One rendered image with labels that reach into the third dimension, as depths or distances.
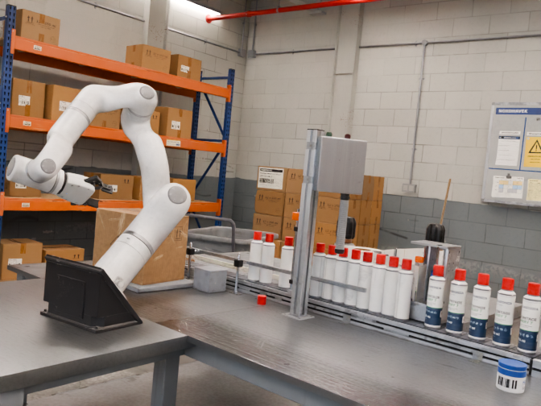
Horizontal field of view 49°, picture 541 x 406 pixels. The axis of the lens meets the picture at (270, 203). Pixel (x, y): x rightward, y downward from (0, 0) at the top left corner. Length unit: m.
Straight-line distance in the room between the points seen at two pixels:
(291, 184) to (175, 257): 3.59
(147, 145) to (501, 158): 4.87
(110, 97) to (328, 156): 0.78
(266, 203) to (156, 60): 1.87
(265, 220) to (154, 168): 4.11
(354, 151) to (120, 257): 0.86
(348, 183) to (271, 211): 4.02
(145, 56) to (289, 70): 2.41
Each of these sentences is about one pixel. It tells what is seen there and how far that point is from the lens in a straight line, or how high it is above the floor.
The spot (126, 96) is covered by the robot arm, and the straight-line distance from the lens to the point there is 2.11.
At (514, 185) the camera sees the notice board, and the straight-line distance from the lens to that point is 6.43.
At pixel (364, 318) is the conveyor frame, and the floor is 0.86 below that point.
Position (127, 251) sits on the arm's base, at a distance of 1.90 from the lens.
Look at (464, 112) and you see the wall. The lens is 6.80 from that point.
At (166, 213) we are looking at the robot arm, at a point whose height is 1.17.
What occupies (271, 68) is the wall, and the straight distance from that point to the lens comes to 8.27.
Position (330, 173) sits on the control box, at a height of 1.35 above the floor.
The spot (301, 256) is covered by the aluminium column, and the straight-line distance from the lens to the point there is 2.10.
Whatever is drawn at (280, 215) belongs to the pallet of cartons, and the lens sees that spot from 6.01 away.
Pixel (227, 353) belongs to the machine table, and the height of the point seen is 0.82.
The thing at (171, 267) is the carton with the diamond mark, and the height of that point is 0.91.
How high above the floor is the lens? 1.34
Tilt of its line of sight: 3 degrees down
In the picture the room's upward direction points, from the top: 5 degrees clockwise
